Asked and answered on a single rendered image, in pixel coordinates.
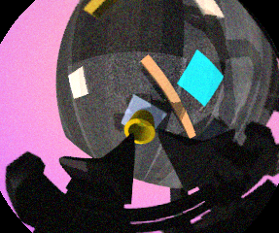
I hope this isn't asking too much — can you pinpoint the yellow flat bar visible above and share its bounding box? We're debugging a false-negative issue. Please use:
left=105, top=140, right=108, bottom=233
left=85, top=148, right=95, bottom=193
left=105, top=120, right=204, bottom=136
left=85, top=0, right=119, bottom=18

